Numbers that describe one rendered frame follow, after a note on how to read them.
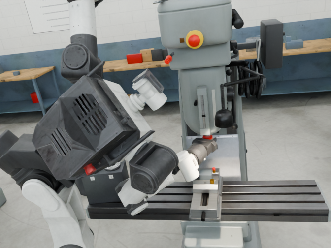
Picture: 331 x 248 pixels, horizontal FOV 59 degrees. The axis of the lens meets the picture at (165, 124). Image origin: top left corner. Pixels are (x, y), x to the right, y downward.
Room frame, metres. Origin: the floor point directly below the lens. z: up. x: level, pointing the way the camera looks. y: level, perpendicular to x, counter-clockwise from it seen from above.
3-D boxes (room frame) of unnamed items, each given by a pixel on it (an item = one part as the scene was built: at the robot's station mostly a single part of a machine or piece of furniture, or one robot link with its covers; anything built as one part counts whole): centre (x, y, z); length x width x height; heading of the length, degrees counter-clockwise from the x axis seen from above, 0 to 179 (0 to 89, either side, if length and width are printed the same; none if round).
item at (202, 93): (1.15, -0.17, 1.45); 0.04 x 0.04 x 0.21; 77
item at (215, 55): (1.30, -0.20, 1.68); 0.34 x 0.24 x 0.10; 167
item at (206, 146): (1.19, -0.14, 1.24); 0.13 x 0.12 x 0.10; 56
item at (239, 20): (1.26, -0.34, 1.79); 0.45 x 0.04 x 0.04; 167
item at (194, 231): (1.26, -0.19, 0.79); 0.50 x 0.35 x 0.12; 167
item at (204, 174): (1.27, -0.17, 1.03); 0.06 x 0.05 x 0.06; 75
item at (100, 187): (1.37, 0.36, 1.03); 0.22 x 0.12 x 0.20; 85
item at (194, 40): (1.01, -0.14, 1.76); 0.04 x 0.03 x 0.04; 77
